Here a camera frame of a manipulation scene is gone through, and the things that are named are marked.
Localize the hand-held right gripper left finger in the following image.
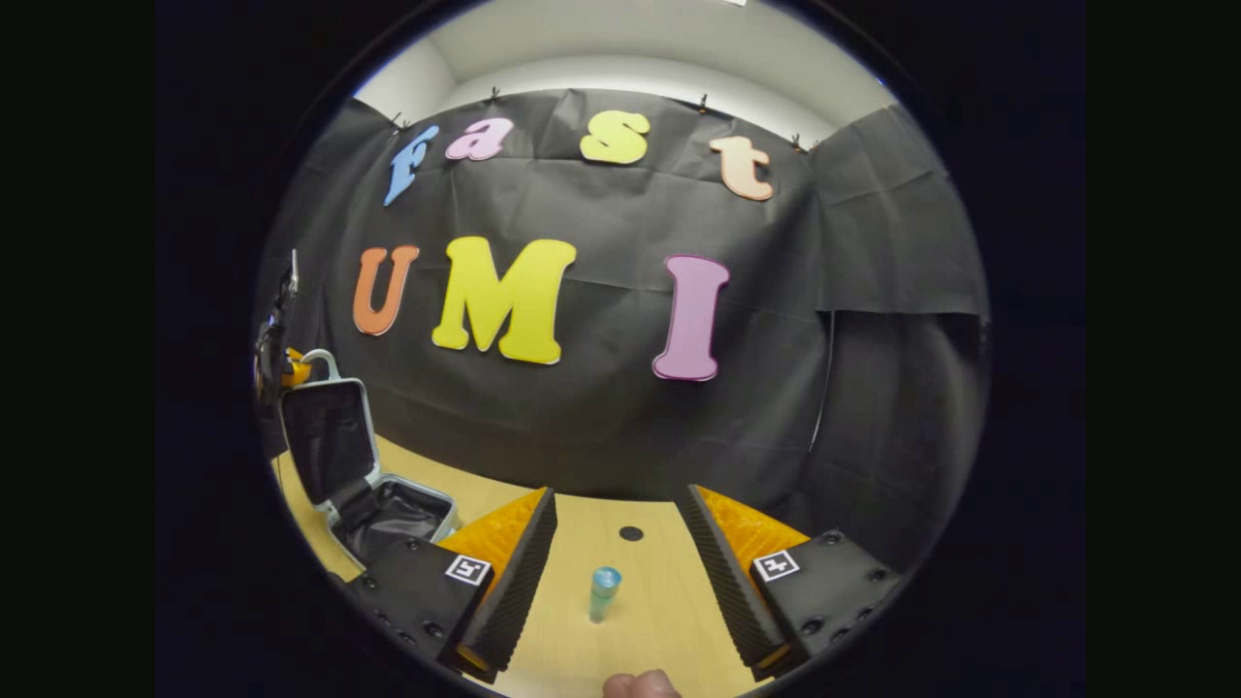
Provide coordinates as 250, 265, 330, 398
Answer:
347, 488, 558, 684

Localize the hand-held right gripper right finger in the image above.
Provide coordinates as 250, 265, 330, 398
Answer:
679, 485, 905, 682

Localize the blue capped clear bottle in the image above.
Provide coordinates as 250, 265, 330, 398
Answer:
589, 567, 622, 624

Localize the light blue suitcase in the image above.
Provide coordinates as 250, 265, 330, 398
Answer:
278, 349, 459, 571

